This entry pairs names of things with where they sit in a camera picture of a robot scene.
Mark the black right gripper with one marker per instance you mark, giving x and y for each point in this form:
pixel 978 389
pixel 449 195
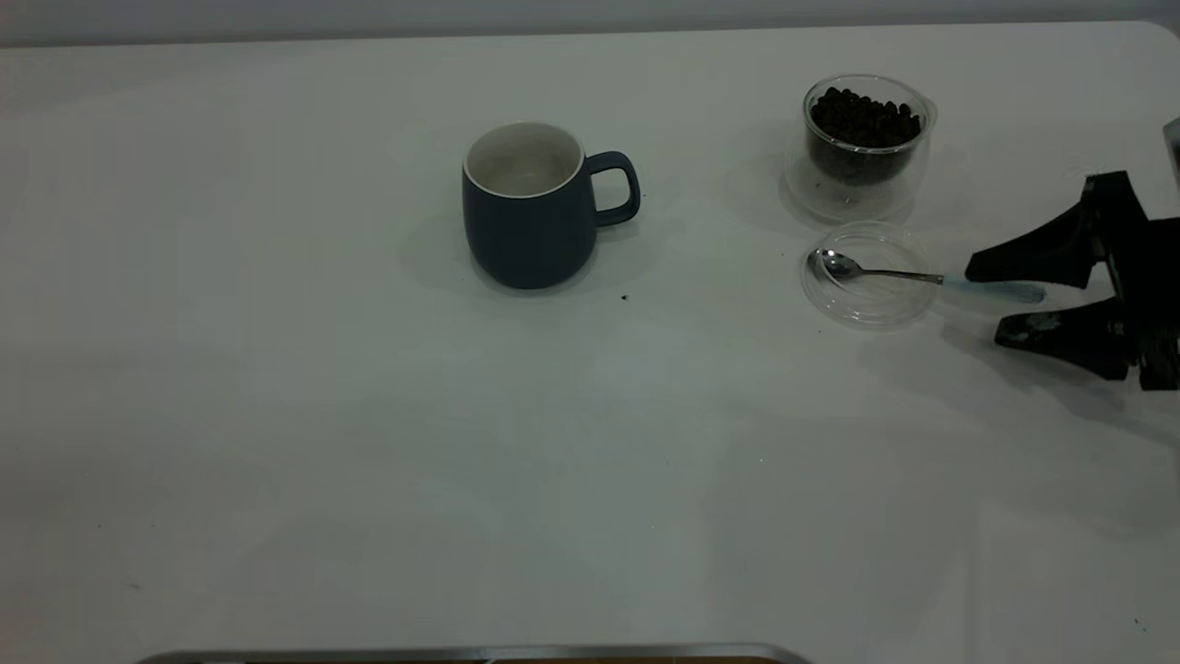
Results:
pixel 1152 277

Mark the dark grey-blue ceramic mug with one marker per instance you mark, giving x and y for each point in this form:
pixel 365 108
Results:
pixel 525 240

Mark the dark coffee beans heap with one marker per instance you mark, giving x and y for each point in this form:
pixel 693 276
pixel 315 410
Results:
pixel 862 129

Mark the double-wall glass cup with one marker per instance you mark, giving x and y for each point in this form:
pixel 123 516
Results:
pixel 857 198

